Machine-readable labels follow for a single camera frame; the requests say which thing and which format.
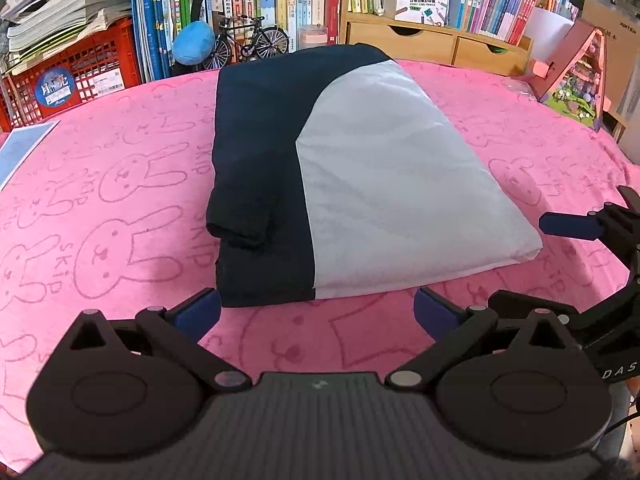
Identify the white and navy jacket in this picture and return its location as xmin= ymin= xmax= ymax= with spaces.
xmin=206 ymin=44 xmax=542 ymax=307

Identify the pink bunny table mat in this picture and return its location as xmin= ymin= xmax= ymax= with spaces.
xmin=1 ymin=61 xmax=639 ymax=471

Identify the cardboard box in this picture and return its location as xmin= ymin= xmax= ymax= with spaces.
xmin=582 ymin=0 xmax=639 ymax=124

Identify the wooden drawer organizer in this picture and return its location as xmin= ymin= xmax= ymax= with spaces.
xmin=338 ymin=0 xmax=533 ymax=77

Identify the light blue notebook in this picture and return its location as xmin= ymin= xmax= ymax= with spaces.
xmin=0 ymin=122 xmax=58 ymax=190

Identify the white pencil pattern box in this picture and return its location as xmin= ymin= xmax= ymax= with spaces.
xmin=383 ymin=0 xmax=449 ymax=26

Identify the red plastic crate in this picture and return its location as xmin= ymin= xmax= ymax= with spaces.
xmin=1 ymin=18 xmax=141 ymax=132

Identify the small clear plastic jar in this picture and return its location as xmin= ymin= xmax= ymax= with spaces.
xmin=297 ymin=25 xmax=329 ymax=50

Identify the blue plush ball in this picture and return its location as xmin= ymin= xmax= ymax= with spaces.
xmin=172 ymin=21 xmax=216 ymax=66

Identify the miniature black bicycle model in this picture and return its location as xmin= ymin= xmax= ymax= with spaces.
xmin=203 ymin=15 xmax=290 ymax=70

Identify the stack of papers and booklets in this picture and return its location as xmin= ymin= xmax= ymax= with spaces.
xmin=1 ymin=0 xmax=131 ymax=74

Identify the pink toy house frame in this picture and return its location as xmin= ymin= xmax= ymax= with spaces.
xmin=528 ymin=18 xmax=611 ymax=132

